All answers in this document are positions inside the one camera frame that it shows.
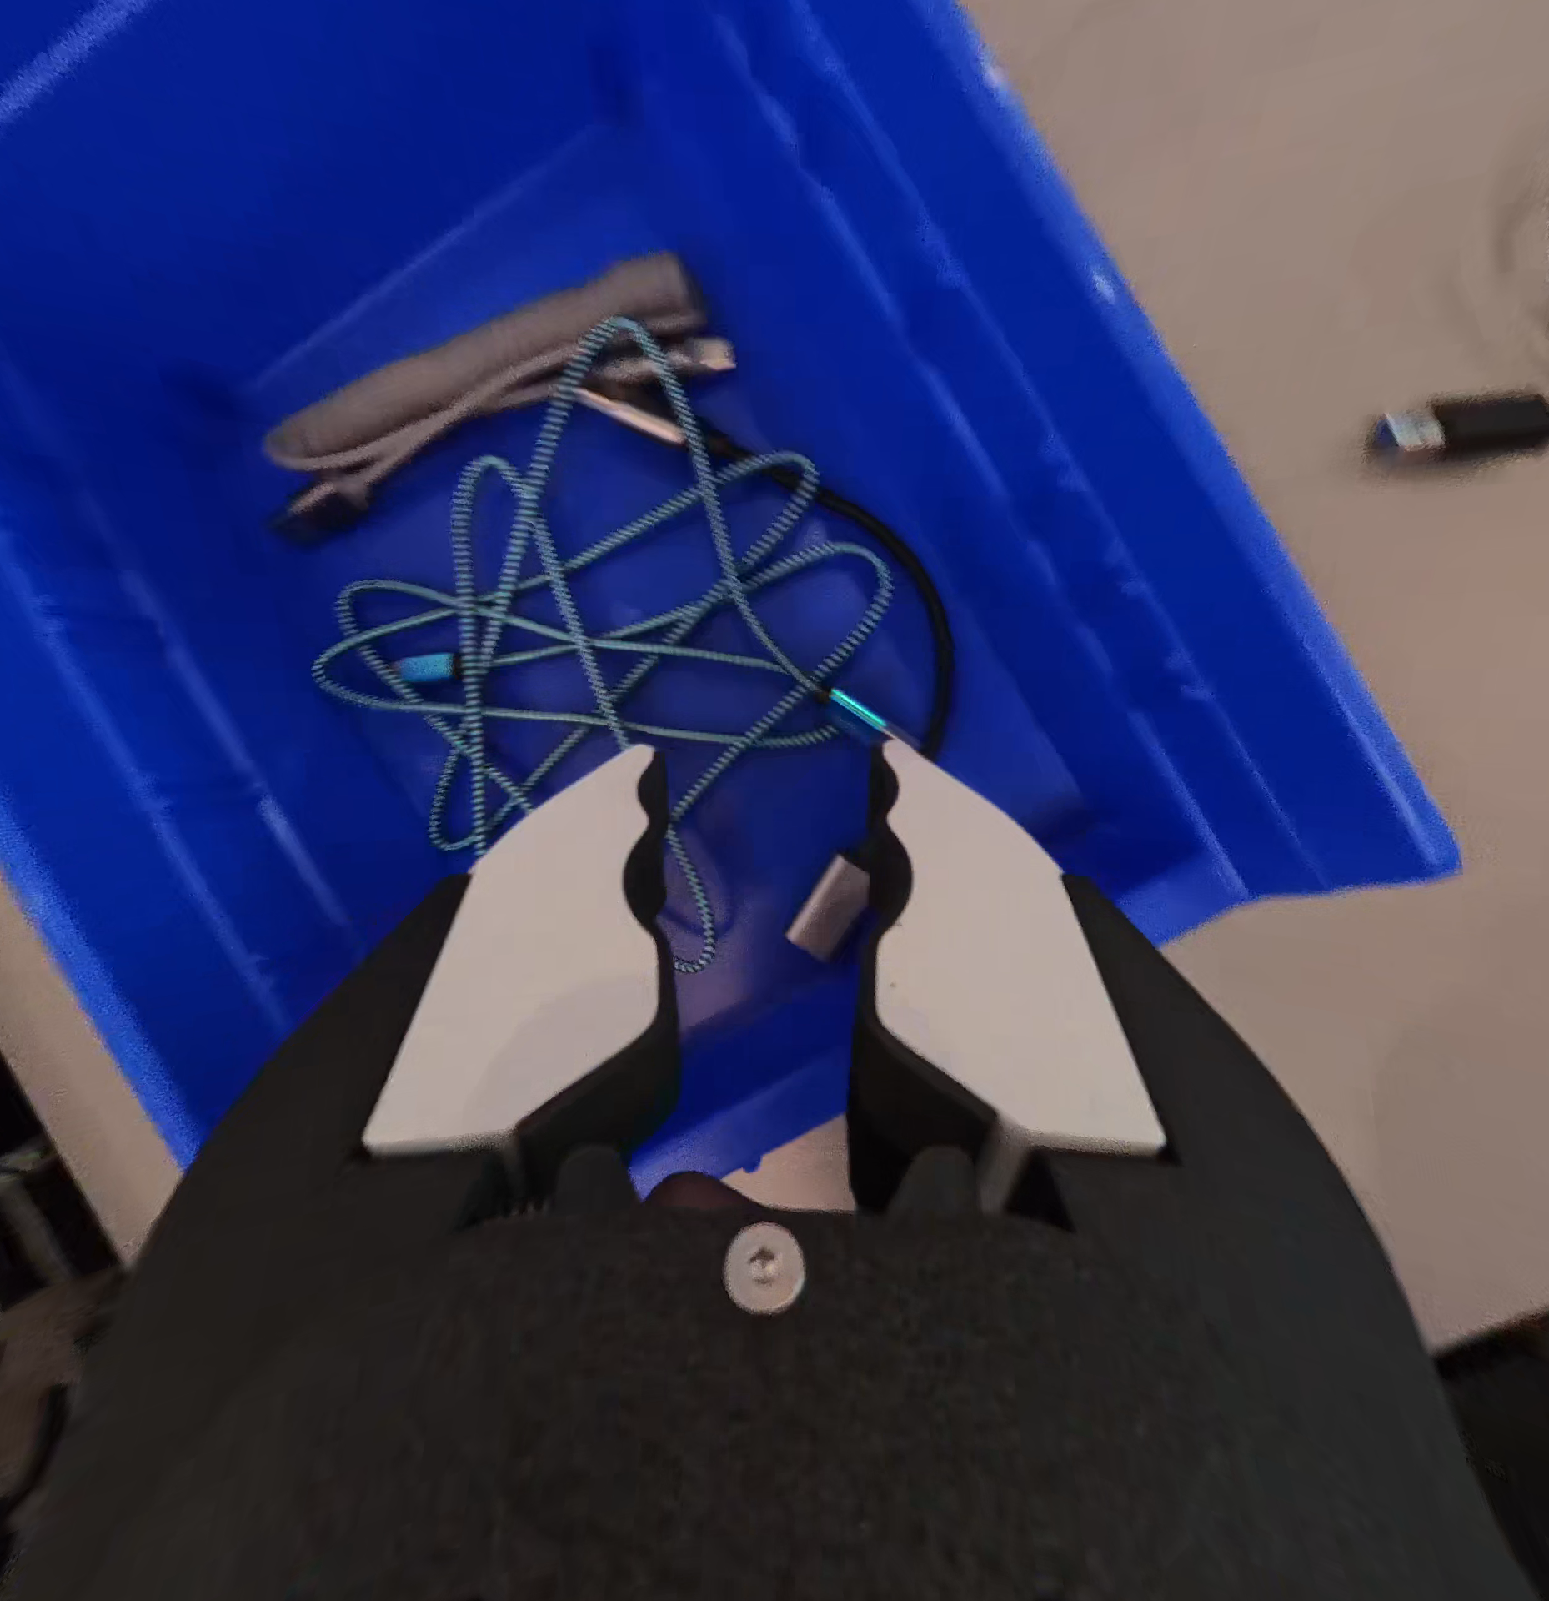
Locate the blue plastic bin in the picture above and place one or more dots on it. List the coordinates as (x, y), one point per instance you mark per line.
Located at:
(162, 375)

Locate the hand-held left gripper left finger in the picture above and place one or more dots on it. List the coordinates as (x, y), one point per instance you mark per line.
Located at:
(524, 987)

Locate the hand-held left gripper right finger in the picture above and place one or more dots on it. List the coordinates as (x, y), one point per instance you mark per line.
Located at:
(1012, 987)

